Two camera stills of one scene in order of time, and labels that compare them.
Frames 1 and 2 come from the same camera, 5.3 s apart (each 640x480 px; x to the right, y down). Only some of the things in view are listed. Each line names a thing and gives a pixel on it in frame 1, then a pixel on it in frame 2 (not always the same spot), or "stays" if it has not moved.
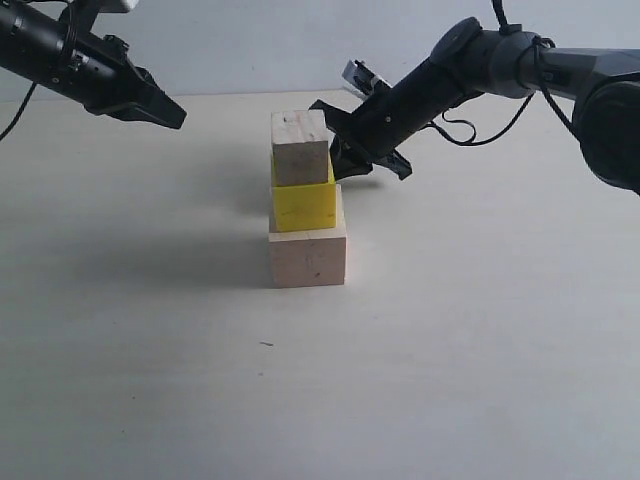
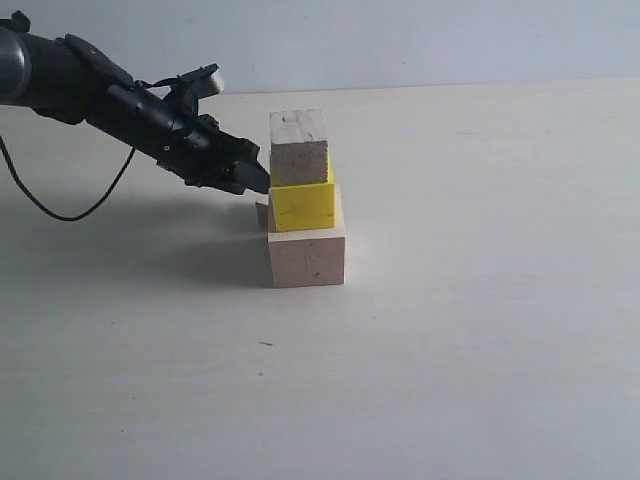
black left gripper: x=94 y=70 → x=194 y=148
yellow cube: x=304 y=206 stays
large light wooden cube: x=310 y=257 stays
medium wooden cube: x=299 y=148 stays
